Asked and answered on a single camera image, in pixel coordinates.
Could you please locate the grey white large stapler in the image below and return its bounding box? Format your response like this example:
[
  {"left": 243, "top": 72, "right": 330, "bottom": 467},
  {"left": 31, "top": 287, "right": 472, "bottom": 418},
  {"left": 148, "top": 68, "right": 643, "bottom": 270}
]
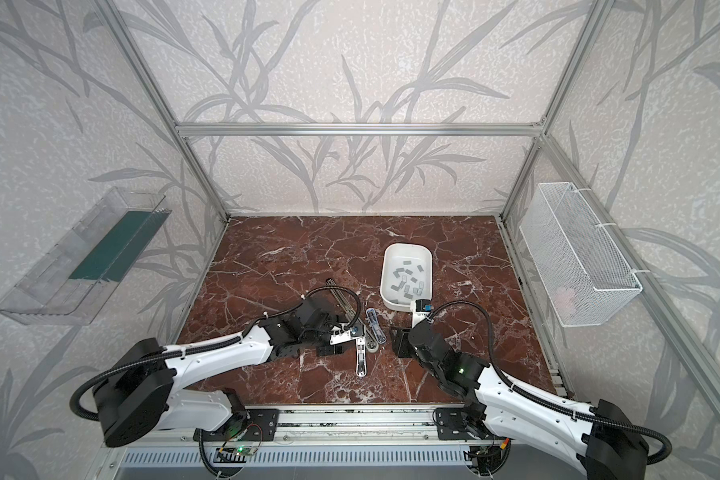
[{"left": 330, "top": 290, "right": 379, "bottom": 353}]

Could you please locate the small white stapler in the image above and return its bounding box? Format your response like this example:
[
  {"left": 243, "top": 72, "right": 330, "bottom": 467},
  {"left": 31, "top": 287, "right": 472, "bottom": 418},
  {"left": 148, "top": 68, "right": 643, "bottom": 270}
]
[{"left": 355, "top": 337, "right": 367, "bottom": 378}]

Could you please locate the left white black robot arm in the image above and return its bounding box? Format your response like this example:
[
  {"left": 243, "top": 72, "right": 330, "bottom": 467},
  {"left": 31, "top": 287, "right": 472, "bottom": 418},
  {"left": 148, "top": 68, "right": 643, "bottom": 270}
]
[{"left": 69, "top": 296, "right": 360, "bottom": 447}]

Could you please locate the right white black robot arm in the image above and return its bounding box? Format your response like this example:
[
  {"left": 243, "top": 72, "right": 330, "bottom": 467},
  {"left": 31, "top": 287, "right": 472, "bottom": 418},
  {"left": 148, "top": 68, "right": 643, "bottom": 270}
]
[{"left": 392, "top": 321, "right": 672, "bottom": 479}]

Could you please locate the white plastic tray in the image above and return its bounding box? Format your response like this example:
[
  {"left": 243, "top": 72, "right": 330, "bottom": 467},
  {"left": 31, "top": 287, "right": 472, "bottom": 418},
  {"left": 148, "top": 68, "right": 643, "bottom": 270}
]
[{"left": 380, "top": 243, "right": 433, "bottom": 312}]

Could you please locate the green circuit board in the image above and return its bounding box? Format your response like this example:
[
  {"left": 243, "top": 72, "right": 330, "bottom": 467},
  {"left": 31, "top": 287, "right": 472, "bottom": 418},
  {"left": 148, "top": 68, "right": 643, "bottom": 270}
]
[{"left": 213, "top": 445, "right": 259, "bottom": 464}]

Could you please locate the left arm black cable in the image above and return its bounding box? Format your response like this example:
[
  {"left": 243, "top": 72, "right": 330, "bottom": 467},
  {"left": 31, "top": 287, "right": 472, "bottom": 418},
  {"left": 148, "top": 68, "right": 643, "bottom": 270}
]
[{"left": 68, "top": 284, "right": 364, "bottom": 421}]

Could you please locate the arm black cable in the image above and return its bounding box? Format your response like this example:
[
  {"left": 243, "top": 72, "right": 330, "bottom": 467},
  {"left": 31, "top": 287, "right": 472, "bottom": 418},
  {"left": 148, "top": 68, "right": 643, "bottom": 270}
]
[
  {"left": 425, "top": 299, "right": 673, "bottom": 466},
  {"left": 68, "top": 284, "right": 364, "bottom": 421}
]

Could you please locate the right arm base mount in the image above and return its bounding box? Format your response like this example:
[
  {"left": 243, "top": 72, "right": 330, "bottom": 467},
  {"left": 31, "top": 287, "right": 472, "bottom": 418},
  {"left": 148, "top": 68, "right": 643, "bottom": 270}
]
[{"left": 433, "top": 407, "right": 495, "bottom": 440}]

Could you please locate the aluminium front rail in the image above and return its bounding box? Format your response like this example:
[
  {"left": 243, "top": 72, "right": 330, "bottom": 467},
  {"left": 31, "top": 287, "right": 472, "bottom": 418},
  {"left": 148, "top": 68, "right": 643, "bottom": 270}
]
[{"left": 101, "top": 404, "right": 607, "bottom": 448}]

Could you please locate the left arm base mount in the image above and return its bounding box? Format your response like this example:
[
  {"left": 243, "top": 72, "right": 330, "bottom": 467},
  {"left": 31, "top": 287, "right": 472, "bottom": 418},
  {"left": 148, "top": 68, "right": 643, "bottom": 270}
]
[{"left": 192, "top": 408, "right": 280, "bottom": 443}]

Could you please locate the white wire mesh basket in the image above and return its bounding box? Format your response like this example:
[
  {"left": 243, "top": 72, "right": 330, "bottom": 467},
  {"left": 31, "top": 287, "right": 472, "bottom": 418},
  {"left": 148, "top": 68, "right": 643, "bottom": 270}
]
[{"left": 520, "top": 182, "right": 643, "bottom": 328}]

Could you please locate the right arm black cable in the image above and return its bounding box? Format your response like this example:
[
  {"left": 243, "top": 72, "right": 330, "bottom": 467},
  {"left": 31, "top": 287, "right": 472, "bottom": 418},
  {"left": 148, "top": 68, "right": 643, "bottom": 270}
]
[{"left": 425, "top": 299, "right": 673, "bottom": 466}]

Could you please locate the clear wall shelf green mat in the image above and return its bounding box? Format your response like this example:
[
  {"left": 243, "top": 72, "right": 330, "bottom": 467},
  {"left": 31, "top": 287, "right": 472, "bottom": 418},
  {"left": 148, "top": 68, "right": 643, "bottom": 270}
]
[{"left": 0, "top": 187, "right": 171, "bottom": 326}]

